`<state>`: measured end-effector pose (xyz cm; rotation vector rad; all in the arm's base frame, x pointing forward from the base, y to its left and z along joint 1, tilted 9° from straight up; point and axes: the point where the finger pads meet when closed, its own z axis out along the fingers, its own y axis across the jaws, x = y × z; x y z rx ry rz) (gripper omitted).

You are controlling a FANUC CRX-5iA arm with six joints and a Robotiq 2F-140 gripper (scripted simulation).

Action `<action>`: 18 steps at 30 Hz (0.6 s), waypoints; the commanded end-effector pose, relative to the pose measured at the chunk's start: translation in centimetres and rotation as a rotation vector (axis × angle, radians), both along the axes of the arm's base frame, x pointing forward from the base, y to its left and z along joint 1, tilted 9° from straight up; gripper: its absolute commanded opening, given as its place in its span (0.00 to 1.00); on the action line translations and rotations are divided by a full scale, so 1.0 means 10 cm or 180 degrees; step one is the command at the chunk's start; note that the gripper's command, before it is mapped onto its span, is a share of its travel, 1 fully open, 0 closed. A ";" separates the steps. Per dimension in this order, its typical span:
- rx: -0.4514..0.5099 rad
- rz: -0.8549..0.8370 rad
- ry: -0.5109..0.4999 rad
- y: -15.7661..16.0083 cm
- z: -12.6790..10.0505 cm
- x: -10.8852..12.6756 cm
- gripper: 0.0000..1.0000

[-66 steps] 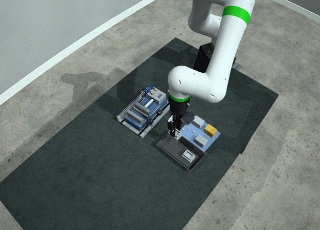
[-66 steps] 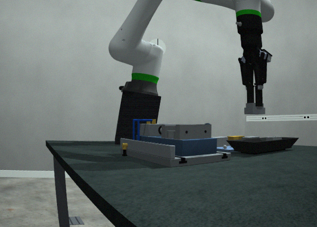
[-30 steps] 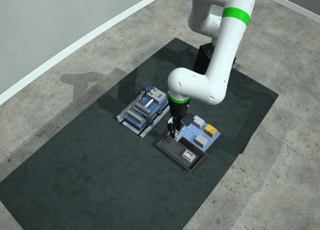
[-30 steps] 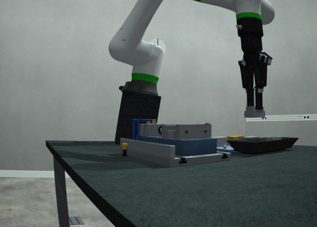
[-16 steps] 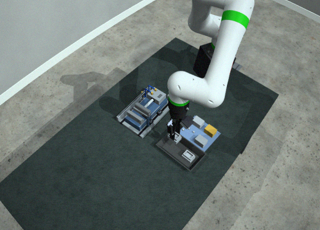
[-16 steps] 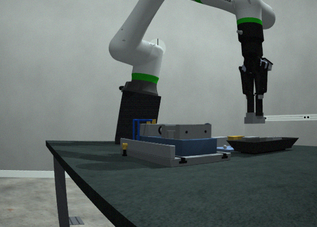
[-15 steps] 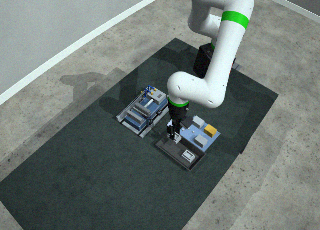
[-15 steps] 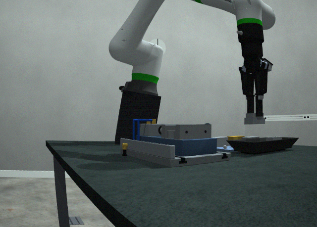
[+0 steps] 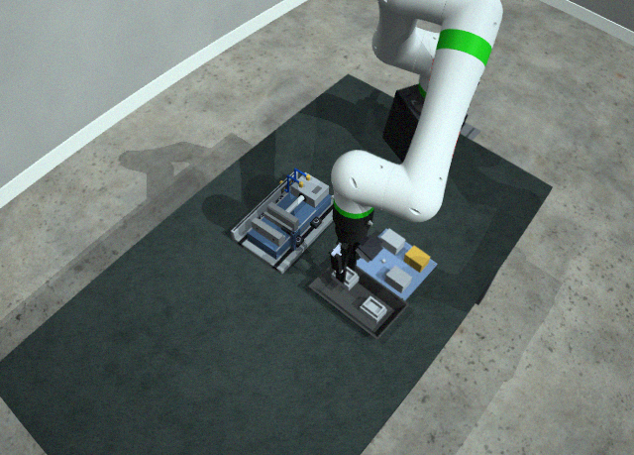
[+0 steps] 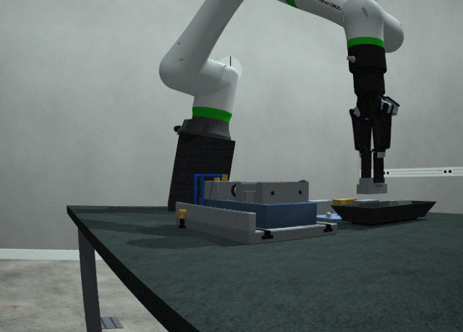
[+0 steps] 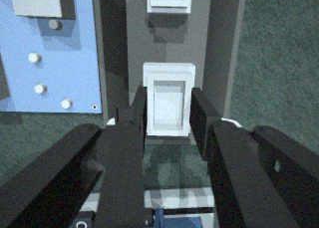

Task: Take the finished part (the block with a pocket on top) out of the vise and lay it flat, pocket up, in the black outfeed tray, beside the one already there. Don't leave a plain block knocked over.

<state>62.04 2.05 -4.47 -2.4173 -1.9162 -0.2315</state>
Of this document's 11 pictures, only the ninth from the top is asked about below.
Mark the yellow block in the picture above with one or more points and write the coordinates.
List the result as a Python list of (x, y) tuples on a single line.
[(416, 259)]

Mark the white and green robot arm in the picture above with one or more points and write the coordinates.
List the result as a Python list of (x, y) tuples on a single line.
[(414, 190)]

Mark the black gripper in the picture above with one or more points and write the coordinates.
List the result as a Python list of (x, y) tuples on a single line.
[(340, 263)]

